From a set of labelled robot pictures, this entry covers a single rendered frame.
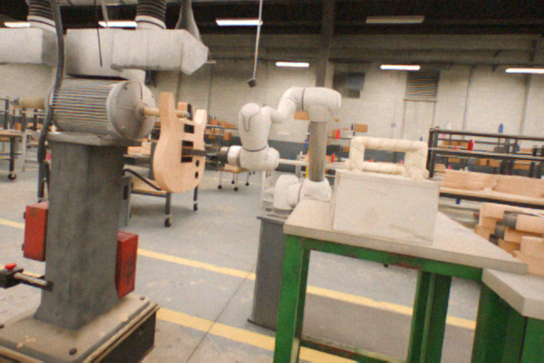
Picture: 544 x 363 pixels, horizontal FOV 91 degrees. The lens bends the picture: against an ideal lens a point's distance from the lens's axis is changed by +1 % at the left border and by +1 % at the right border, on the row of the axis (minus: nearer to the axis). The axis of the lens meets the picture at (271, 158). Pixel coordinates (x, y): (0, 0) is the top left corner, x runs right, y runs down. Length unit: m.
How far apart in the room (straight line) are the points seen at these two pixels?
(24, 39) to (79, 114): 0.39
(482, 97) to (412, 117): 2.56
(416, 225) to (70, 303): 1.39
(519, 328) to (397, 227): 0.32
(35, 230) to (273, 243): 1.19
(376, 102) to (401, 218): 11.51
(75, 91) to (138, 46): 0.38
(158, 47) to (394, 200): 0.93
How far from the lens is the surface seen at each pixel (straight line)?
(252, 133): 0.99
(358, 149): 0.81
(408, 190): 0.83
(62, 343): 1.54
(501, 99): 13.63
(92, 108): 1.31
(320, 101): 1.46
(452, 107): 12.93
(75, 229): 1.43
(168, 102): 1.13
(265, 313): 1.97
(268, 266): 1.82
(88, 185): 1.36
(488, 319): 0.99
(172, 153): 1.16
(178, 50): 1.05
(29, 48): 1.55
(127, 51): 1.18
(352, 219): 0.82
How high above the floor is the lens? 1.16
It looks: 3 degrees down
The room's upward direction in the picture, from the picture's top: 6 degrees clockwise
